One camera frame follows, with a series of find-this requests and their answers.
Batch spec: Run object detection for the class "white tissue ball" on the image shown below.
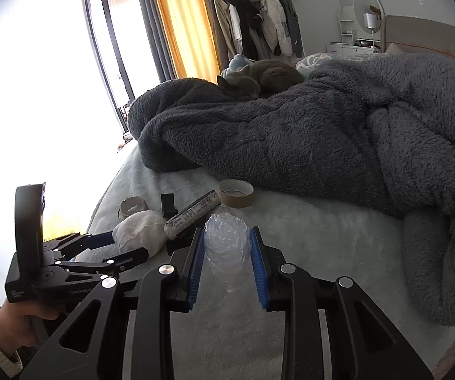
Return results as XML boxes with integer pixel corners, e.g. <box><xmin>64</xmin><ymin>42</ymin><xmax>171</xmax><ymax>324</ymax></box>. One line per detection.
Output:
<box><xmin>112</xmin><ymin>210</ymin><xmax>167</xmax><ymax>257</ymax></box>

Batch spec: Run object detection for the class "clear plastic bottle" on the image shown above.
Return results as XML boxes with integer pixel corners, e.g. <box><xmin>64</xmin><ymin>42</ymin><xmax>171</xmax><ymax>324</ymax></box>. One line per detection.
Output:
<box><xmin>204</xmin><ymin>212</ymin><xmax>251</xmax><ymax>293</ymax></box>

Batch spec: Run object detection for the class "long printed snack wrapper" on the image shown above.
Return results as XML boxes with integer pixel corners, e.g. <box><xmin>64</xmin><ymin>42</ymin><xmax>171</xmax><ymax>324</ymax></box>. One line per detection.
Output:
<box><xmin>164</xmin><ymin>190</ymin><xmax>221</xmax><ymax>239</ymax></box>

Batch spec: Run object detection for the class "person's left hand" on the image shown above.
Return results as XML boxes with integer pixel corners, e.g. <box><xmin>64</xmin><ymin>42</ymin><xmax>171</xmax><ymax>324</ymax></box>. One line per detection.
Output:
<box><xmin>0</xmin><ymin>300</ymin><xmax>59</xmax><ymax>357</ymax></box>

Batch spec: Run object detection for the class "small cardboard tape core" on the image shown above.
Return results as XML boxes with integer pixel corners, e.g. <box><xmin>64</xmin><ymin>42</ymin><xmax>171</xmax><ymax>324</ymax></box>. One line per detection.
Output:
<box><xmin>118</xmin><ymin>196</ymin><xmax>149</xmax><ymax>220</ymax></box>

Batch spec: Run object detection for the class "light grey bed mattress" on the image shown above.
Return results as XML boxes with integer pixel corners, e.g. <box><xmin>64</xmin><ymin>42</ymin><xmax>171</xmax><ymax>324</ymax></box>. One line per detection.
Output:
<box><xmin>82</xmin><ymin>145</ymin><xmax>455</xmax><ymax>379</ymax></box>

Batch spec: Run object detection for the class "small black clip piece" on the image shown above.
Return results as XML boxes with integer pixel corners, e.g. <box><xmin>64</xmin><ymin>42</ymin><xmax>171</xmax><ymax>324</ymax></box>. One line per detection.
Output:
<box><xmin>160</xmin><ymin>193</ymin><xmax>178</xmax><ymax>220</ymax></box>

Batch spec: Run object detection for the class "large brown tape roll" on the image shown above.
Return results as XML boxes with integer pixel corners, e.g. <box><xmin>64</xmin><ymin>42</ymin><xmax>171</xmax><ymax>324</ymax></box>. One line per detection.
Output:
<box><xmin>219</xmin><ymin>179</ymin><xmax>254</xmax><ymax>208</ymax></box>

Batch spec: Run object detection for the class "black framed balcony door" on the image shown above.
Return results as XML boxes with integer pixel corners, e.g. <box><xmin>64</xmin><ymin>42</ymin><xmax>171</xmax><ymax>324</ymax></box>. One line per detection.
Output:
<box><xmin>84</xmin><ymin>0</ymin><xmax>160</xmax><ymax>133</ymax></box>

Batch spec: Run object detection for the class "dark grey fleece blanket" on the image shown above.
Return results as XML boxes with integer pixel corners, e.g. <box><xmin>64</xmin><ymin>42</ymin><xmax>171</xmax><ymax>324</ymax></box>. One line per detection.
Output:
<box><xmin>128</xmin><ymin>53</ymin><xmax>455</xmax><ymax>326</ymax></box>

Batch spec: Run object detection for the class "grey cat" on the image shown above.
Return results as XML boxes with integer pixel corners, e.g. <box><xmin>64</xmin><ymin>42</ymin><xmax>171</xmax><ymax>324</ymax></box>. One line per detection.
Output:
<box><xmin>217</xmin><ymin>59</ymin><xmax>304</xmax><ymax>100</ymax></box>

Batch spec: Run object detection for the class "dark grey curtain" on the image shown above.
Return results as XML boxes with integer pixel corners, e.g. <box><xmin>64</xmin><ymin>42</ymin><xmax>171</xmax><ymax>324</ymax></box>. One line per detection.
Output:
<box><xmin>139</xmin><ymin>0</ymin><xmax>177</xmax><ymax>82</ymax></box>

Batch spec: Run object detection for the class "white dressing table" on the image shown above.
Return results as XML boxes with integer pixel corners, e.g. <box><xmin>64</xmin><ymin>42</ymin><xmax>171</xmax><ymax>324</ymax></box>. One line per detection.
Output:
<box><xmin>326</xmin><ymin>6</ymin><xmax>381</xmax><ymax>58</ymax></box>

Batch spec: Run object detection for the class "yellow curtain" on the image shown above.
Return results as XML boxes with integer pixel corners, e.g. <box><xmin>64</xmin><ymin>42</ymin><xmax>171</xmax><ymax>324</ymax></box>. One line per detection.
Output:
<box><xmin>156</xmin><ymin>0</ymin><xmax>220</xmax><ymax>82</ymax></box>

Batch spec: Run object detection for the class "clothes rack with garments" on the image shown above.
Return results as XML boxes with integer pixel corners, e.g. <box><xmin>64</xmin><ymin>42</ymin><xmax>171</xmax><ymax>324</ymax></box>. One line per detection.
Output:
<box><xmin>212</xmin><ymin>0</ymin><xmax>303</xmax><ymax>64</ymax></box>

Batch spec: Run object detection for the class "beige padded headboard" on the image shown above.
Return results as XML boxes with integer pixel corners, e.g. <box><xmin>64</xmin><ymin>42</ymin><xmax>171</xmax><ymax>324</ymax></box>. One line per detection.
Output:
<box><xmin>381</xmin><ymin>16</ymin><xmax>455</xmax><ymax>61</ymax></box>

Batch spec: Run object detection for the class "round vanity mirror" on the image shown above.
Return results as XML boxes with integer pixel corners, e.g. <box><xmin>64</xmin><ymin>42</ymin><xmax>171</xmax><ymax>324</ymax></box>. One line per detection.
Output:
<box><xmin>353</xmin><ymin>0</ymin><xmax>384</xmax><ymax>35</ymax></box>

